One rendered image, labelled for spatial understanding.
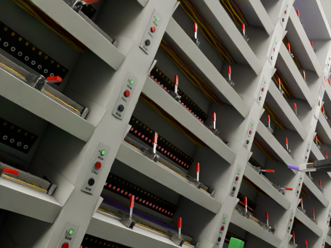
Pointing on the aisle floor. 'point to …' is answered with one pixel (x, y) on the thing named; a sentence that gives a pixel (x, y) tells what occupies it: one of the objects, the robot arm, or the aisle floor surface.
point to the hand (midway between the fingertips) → (307, 167)
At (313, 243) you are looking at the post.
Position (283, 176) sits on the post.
